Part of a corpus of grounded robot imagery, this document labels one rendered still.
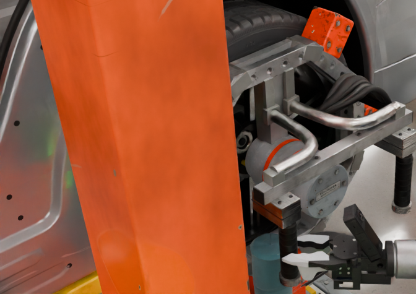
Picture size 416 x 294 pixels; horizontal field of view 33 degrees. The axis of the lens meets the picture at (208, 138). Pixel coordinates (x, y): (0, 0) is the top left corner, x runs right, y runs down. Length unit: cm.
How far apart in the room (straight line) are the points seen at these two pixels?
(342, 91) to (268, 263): 40
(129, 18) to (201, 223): 29
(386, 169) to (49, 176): 196
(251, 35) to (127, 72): 81
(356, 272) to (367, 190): 159
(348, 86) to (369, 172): 157
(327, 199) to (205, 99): 77
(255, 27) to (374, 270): 56
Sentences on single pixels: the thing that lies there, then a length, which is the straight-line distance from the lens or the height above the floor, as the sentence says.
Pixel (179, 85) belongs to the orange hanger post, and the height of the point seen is 140.
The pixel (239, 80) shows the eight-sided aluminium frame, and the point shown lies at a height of 111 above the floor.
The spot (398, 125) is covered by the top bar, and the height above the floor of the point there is 96.
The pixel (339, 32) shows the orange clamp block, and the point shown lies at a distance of 159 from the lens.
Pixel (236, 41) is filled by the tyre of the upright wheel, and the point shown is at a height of 115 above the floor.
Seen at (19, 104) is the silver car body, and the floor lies 117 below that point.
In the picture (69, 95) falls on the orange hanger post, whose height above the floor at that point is 138.
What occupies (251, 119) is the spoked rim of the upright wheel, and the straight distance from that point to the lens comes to 163.
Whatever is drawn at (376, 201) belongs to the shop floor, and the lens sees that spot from 291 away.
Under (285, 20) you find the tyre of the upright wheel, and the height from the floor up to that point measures 115.
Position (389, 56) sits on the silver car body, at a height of 93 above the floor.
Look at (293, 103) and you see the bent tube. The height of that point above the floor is 101.
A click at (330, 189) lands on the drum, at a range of 152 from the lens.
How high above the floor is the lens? 175
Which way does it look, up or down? 31 degrees down
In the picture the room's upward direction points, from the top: 7 degrees counter-clockwise
